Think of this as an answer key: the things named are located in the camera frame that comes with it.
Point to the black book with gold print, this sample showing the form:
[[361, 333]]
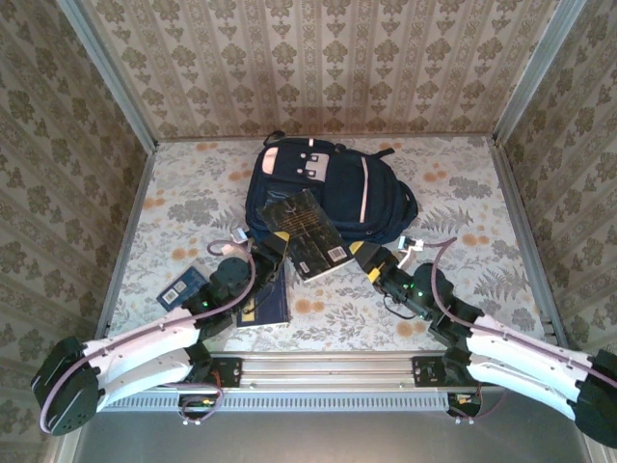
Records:
[[308, 231]]

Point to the blue book with yellow label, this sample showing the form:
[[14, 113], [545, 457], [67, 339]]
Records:
[[272, 308]]

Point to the blue book with barcode sticker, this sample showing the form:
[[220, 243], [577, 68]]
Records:
[[180, 289]]

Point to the navy blue backpack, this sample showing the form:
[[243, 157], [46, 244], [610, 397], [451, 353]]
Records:
[[347, 193]]

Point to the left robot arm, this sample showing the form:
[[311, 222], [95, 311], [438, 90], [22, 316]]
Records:
[[144, 333]]

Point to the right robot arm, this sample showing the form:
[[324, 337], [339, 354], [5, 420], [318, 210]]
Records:
[[530, 347]]

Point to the floral table cover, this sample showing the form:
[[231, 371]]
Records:
[[193, 169]]

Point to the grey metal panel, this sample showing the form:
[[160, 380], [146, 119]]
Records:
[[328, 439]]

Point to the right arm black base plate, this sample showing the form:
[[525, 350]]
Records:
[[424, 373]]

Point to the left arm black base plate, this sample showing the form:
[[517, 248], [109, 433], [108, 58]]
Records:
[[231, 371]]

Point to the aluminium mounting rail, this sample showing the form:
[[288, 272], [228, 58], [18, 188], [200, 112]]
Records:
[[328, 369]]

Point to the aluminium table side rail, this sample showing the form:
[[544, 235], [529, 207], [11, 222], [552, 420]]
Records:
[[131, 226], [512, 193]]

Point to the aluminium frame post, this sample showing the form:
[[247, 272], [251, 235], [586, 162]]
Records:
[[540, 67], [111, 72]]

